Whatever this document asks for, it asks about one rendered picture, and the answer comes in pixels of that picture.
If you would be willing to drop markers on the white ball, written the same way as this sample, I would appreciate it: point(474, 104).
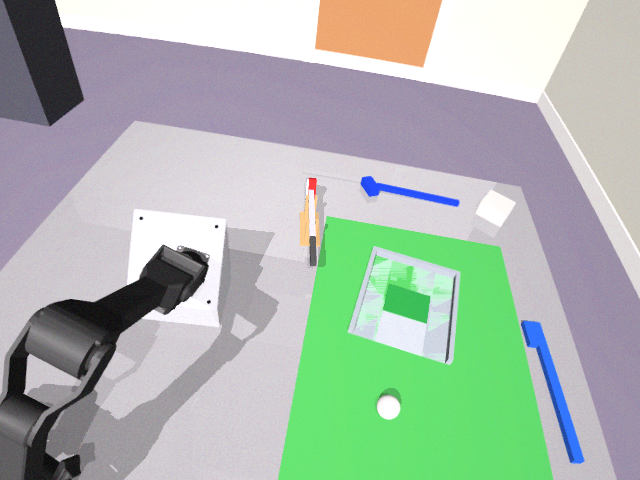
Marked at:
point(388, 407)

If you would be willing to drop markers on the green flat mat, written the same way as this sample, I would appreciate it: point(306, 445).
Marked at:
point(476, 419)

